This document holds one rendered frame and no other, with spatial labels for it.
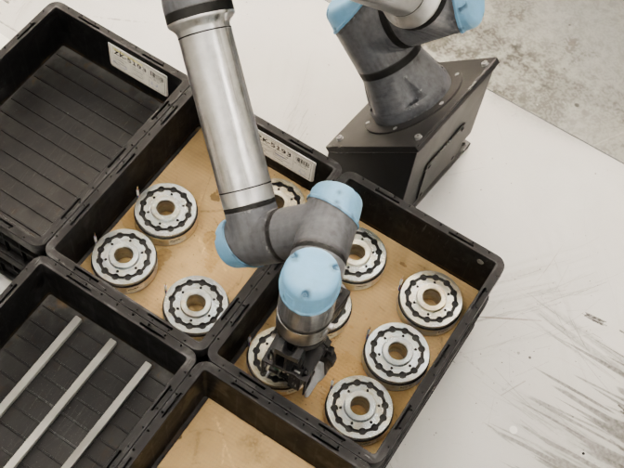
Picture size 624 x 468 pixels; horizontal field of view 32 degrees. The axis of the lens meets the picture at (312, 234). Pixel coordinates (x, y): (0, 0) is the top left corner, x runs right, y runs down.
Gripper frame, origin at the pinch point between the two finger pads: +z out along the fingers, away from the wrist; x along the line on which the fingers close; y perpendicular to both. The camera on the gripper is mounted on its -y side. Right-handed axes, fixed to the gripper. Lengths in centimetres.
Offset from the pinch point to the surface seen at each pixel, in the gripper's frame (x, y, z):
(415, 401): 18.1, 0.1, -8.1
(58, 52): -66, -34, 2
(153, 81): -46, -34, -3
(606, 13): 18, -177, 85
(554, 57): 10, -154, 85
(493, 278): 20.6, -24.1, -8.0
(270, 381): -2.7, 4.8, -1.3
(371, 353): 8.8, -6.8, -0.9
